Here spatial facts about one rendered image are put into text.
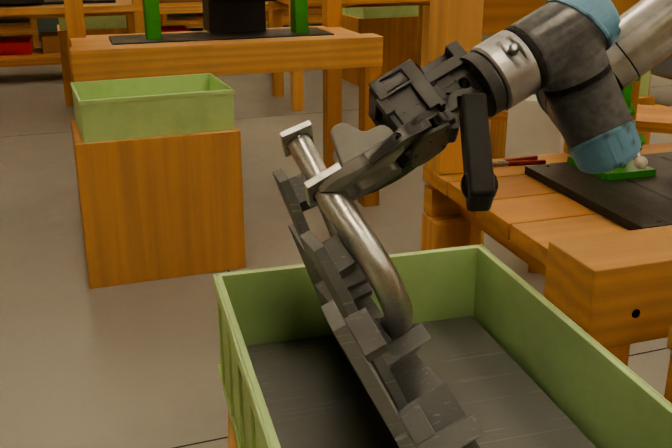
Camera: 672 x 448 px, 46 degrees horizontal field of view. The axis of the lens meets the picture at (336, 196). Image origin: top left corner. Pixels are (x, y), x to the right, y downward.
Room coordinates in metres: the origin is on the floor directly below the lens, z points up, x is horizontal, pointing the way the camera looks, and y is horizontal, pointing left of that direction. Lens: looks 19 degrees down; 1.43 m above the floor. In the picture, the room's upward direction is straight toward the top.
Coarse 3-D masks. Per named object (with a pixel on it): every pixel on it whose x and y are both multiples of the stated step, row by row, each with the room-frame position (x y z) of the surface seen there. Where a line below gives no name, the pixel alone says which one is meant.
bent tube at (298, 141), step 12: (288, 132) 0.93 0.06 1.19; (300, 132) 0.94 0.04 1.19; (312, 132) 0.95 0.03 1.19; (288, 144) 0.94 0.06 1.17; (300, 144) 0.93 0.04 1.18; (312, 144) 0.94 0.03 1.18; (300, 156) 0.93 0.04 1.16; (312, 156) 0.92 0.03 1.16; (300, 168) 0.92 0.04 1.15; (312, 168) 0.91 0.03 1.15; (324, 168) 0.92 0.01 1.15; (324, 216) 0.89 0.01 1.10
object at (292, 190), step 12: (276, 180) 0.91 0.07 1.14; (288, 180) 0.88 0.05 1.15; (300, 180) 0.90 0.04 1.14; (288, 192) 0.88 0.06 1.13; (300, 192) 0.89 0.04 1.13; (288, 204) 0.88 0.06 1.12; (300, 204) 0.89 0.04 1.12; (300, 216) 0.88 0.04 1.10; (300, 228) 0.88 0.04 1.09; (300, 240) 0.93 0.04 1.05; (300, 252) 1.01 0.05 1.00; (312, 264) 0.90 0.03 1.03; (312, 276) 0.98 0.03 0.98; (360, 300) 1.02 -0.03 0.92; (372, 300) 1.01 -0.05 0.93; (372, 312) 0.98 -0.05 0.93; (348, 360) 0.98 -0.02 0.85
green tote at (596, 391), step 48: (240, 288) 1.03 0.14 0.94; (288, 288) 1.05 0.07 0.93; (432, 288) 1.11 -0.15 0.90; (480, 288) 1.11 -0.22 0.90; (528, 288) 0.99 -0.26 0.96; (240, 336) 0.85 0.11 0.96; (288, 336) 1.05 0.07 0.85; (528, 336) 0.97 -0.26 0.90; (576, 336) 0.86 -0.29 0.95; (240, 384) 0.82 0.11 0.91; (576, 384) 0.85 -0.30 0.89; (624, 384) 0.77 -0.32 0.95; (240, 432) 0.82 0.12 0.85; (624, 432) 0.76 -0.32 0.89
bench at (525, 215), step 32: (448, 192) 1.71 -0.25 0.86; (512, 192) 1.64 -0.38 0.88; (544, 192) 1.64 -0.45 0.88; (448, 224) 1.77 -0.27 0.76; (480, 224) 1.72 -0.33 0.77; (512, 224) 1.44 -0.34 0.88; (544, 224) 1.44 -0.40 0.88; (576, 224) 1.44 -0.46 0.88; (608, 224) 1.44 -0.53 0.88; (544, 256) 1.33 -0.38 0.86
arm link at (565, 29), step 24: (552, 0) 0.86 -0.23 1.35; (576, 0) 0.85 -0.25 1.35; (600, 0) 0.85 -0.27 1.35; (528, 24) 0.83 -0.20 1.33; (552, 24) 0.83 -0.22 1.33; (576, 24) 0.83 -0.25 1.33; (600, 24) 0.83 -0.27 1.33; (552, 48) 0.82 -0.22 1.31; (576, 48) 0.82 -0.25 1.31; (600, 48) 0.84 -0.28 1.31; (552, 72) 0.82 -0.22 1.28; (576, 72) 0.83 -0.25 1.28
